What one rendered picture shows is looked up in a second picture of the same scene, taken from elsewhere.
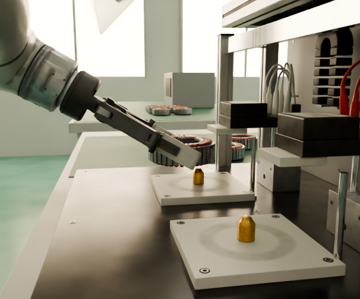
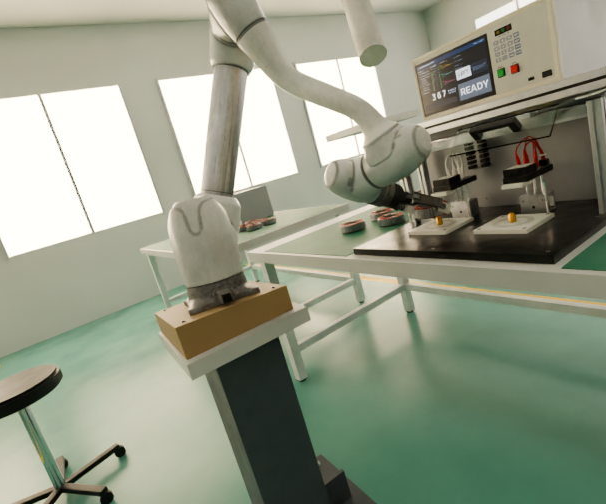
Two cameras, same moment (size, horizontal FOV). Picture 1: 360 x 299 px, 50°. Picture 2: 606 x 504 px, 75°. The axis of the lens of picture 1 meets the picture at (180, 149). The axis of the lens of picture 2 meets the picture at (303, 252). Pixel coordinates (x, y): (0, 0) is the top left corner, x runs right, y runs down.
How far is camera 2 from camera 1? 94 cm
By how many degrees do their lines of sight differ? 21
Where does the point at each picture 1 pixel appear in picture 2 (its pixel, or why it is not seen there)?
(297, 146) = (523, 178)
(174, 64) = (186, 193)
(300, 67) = (439, 155)
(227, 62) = not seen: hidden behind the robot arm
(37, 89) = (386, 195)
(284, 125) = (510, 173)
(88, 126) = not seen: hidden behind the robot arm
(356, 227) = (541, 204)
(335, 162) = (483, 195)
